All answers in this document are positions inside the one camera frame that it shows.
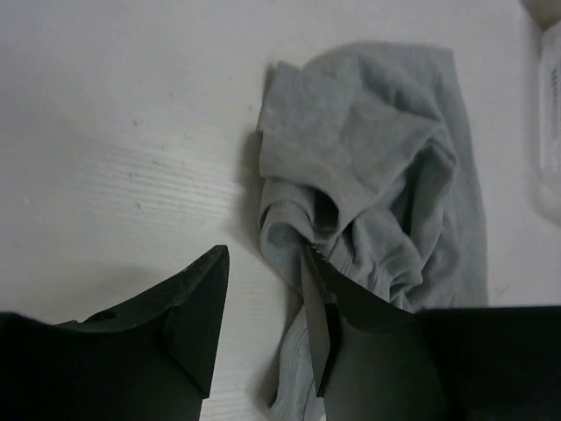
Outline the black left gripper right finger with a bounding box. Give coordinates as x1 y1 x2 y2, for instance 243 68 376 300
302 246 560 420

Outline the grey tank top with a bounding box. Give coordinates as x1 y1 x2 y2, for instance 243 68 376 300
253 39 490 411

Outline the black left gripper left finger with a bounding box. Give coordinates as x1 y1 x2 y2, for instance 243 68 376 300
1 245 230 420

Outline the white plastic laundry basket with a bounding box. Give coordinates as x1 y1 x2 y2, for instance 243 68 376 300
520 1 560 226

